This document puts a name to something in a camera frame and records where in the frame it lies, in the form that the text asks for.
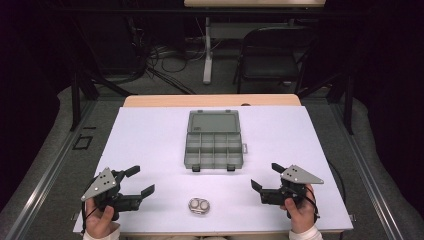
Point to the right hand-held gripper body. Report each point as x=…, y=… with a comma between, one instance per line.
x=293, y=185

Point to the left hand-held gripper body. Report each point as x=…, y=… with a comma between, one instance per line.
x=100, y=186

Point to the small clear twin-cup case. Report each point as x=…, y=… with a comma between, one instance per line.
x=199, y=206

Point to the grey plastic compartment box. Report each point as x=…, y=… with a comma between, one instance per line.
x=213, y=141

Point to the person's right hand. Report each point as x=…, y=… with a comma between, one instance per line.
x=301, y=215

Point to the person's left hand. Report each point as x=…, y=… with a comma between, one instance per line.
x=98, y=220

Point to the white table board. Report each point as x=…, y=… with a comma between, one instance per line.
x=150, y=150

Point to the black metal stand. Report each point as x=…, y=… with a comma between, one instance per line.
x=76, y=100
x=348, y=103

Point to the black folding chair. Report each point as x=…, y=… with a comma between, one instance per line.
x=270, y=63

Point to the wooden desk with white leg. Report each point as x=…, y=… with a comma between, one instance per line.
x=208, y=50

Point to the aluminium floor rail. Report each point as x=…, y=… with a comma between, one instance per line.
x=366, y=170
x=50, y=170

